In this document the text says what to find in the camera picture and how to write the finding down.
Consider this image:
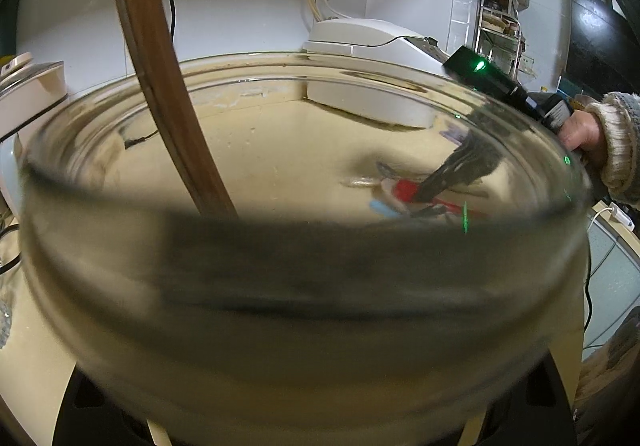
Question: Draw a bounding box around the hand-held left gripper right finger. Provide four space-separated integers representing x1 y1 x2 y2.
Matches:
465 350 577 446

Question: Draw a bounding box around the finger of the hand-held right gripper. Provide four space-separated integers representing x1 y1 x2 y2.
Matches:
416 123 502 203

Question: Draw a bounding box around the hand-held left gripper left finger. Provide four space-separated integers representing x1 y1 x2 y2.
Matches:
52 366 153 446

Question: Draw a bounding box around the clear glass jar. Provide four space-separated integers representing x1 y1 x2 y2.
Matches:
17 51 593 446

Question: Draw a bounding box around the brown wooden spoon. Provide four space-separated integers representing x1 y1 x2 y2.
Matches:
107 0 238 218

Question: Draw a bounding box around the person's right forearm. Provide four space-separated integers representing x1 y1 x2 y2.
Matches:
585 91 640 208

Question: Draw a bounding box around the person's right hand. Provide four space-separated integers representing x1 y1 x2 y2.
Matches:
560 109 609 170

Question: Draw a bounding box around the metal kitchen rack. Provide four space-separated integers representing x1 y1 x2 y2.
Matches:
475 0 537 77

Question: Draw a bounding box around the grey fuzzy clothing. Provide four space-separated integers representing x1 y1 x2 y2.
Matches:
575 305 640 427

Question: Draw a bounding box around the black flat panel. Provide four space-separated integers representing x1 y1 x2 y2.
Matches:
560 0 640 100

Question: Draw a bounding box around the clear glass object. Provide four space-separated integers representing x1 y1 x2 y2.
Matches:
0 271 14 351

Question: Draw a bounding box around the white rice cooker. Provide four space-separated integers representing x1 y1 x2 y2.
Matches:
301 18 451 129

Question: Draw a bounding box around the white kitchen appliance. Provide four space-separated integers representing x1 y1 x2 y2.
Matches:
0 54 69 207

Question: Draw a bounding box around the thin black cable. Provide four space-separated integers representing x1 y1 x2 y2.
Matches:
581 246 595 332

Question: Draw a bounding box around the white charger with cable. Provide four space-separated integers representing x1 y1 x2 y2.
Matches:
592 202 637 231

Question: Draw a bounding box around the black looped cable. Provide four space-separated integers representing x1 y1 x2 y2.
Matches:
0 220 24 278

